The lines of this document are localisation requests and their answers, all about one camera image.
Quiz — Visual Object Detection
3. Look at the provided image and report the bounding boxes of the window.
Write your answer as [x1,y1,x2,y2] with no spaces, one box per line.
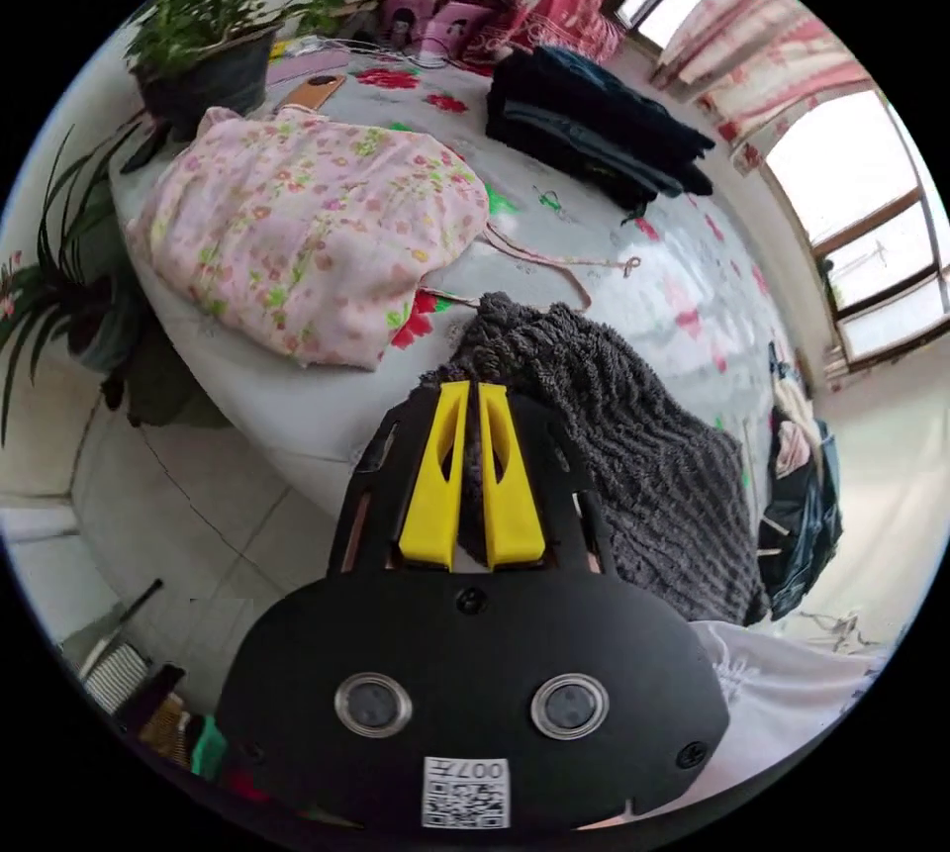
[602,0,950,372]

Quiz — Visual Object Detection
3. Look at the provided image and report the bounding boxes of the pink floral garment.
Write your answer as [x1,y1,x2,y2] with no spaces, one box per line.
[126,106,641,372]

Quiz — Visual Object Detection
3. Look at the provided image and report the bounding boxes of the pink box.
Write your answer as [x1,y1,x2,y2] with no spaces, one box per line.
[382,0,495,62]

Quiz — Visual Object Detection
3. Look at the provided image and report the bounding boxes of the dark gray fleece shorts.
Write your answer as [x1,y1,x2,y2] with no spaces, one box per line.
[423,290,771,627]

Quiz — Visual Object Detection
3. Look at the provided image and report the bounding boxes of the pink patterned curtain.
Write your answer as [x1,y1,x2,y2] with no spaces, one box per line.
[649,0,874,175]

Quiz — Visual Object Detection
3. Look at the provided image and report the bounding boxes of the bed with floral sheet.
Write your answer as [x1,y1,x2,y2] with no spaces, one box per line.
[108,39,788,541]

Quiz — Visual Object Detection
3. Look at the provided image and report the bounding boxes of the pile of clothes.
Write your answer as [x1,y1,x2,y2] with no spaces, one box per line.
[485,45,716,212]

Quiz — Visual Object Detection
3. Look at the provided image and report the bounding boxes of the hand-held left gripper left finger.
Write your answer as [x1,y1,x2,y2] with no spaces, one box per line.
[398,380,472,566]

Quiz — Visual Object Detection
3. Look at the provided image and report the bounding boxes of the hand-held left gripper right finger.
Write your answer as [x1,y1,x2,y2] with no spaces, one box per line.
[478,382,545,569]

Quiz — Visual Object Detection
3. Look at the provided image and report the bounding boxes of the black bag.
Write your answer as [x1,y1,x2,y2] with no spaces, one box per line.
[756,340,845,621]

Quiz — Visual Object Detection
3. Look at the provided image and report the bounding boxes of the potted green leafy plant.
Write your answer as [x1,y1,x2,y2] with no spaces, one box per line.
[123,0,369,143]

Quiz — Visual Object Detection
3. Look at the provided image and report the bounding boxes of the orange phone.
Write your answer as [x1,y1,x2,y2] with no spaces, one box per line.
[272,73,348,119]

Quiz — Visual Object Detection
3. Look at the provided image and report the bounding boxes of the potted long-leaved plant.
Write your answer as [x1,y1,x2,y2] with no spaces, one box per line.
[0,121,232,449]

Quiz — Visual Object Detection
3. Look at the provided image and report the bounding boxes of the person's body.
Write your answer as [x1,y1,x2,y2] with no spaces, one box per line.
[622,619,892,831]

